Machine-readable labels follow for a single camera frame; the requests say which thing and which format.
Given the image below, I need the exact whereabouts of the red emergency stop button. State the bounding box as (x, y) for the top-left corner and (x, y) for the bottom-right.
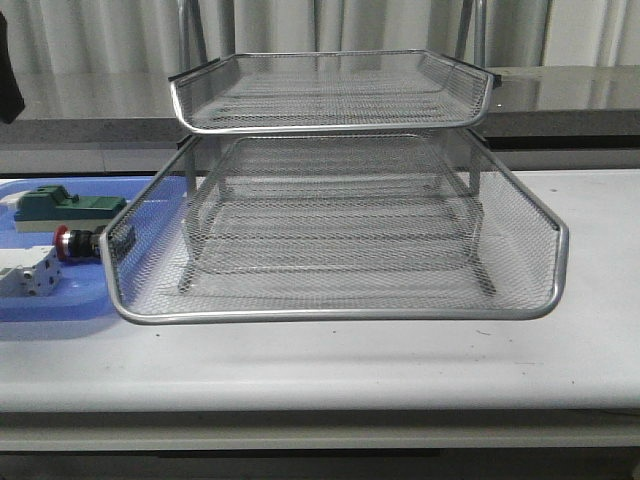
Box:
(52, 225), (136, 263)

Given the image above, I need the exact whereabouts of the blue plastic tray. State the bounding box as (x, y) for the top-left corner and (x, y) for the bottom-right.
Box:
(0, 175), (174, 324)

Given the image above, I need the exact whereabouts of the green electrical module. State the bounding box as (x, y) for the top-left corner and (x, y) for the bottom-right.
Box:
(14, 185), (127, 232)

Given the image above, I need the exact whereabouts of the grey stone counter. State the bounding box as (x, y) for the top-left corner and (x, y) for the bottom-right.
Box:
(1, 66), (639, 176)

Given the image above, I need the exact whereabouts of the white circuit breaker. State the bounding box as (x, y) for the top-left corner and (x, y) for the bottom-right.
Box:
(1, 246), (62, 297)

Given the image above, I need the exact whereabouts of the silver wire rack frame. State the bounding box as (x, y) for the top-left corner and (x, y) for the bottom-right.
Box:
(169, 0), (504, 296)

